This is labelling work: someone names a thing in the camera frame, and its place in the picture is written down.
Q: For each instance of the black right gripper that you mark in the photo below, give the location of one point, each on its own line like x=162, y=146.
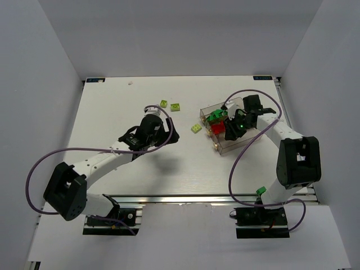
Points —
x=232, y=130

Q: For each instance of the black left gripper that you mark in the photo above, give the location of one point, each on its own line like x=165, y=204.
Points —
x=169, y=135

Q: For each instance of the green curved lego brick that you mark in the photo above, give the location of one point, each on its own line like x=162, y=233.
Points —
x=217, y=114

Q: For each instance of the lime 2x2 lego brick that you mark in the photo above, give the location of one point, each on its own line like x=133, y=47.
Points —
x=196, y=128

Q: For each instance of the lime rectangular lego brick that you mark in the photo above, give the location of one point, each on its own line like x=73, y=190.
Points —
x=175, y=107

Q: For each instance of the green and red lego stack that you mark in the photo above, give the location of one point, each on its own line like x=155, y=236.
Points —
x=218, y=128

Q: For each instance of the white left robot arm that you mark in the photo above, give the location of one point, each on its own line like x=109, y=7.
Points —
x=67, y=190

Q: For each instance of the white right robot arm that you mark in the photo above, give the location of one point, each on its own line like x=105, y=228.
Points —
x=298, y=163

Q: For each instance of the clear three-compartment container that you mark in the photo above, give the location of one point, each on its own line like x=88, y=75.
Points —
x=247, y=104

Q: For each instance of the lime square lego brick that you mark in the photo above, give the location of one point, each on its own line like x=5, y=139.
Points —
x=163, y=103

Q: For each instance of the blue label sticker right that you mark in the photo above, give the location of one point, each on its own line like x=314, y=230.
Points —
x=262, y=77

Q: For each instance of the blue label sticker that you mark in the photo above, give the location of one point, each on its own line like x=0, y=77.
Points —
x=262, y=77
x=95, y=80

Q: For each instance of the green lego at table edge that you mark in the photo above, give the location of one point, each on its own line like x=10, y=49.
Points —
x=261, y=191

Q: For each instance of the blue label sticker left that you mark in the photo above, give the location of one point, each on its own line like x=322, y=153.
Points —
x=95, y=80

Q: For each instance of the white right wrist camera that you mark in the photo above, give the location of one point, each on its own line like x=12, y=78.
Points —
x=230, y=107

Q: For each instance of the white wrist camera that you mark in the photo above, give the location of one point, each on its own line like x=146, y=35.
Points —
x=230, y=107
x=152, y=111

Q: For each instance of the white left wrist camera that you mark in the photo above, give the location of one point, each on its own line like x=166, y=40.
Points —
x=152, y=111

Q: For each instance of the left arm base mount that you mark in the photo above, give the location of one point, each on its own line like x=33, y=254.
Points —
x=115, y=219

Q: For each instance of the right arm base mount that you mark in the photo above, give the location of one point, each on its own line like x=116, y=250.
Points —
x=260, y=223

